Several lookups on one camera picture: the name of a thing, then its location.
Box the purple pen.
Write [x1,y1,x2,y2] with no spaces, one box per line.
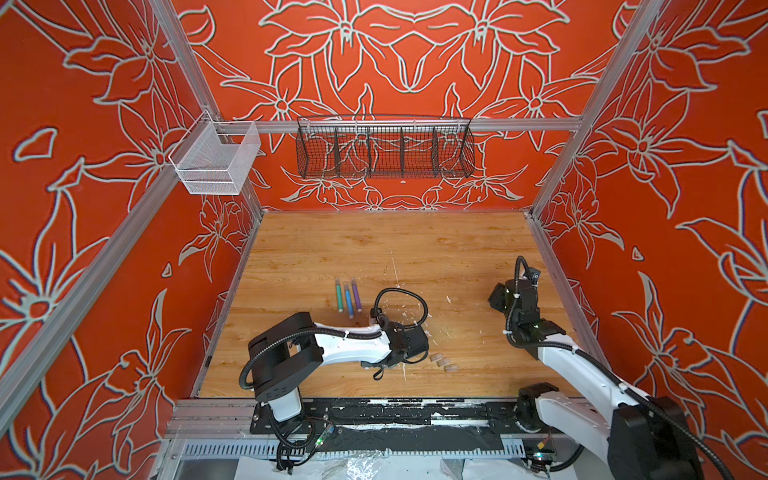
[350,278,363,312]

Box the blue pen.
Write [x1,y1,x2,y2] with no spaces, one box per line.
[343,283,355,319]

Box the green pen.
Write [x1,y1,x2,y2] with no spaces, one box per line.
[334,278,345,313]

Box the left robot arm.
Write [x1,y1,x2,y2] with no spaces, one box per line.
[238,287,429,423]

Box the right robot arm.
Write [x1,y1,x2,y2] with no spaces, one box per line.
[488,278,733,479]

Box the clear plastic bin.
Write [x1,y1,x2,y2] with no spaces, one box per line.
[169,115,261,196]

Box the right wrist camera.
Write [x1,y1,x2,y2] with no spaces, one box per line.
[526,267,541,287]

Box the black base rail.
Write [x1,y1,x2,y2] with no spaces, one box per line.
[248,397,571,436]

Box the black wire basket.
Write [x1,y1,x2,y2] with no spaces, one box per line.
[295,114,476,180]

